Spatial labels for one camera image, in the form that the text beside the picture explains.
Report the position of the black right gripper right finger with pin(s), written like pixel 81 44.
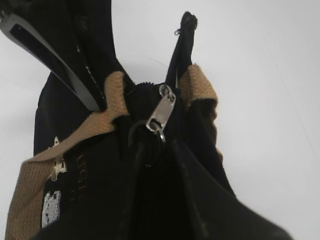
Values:
pixel 182 195

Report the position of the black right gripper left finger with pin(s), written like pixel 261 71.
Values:
pixel 45 29

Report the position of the black canvas tote bag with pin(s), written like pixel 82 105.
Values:
pixel 81 182

